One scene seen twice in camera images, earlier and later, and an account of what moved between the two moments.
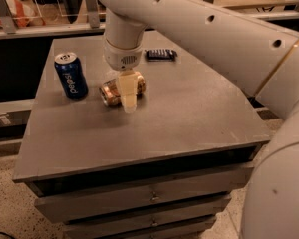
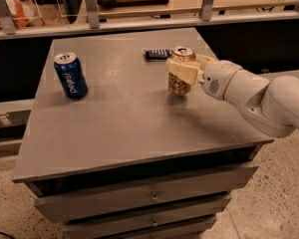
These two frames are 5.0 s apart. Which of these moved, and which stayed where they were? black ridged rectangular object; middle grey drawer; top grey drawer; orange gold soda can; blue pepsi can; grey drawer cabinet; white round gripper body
Moved: white round gripper body; orange gold soda can
Stayed: grey drawer cabinet; top grey drawer; black ridged rectangular object; blue pepsi can; middle grey drawer
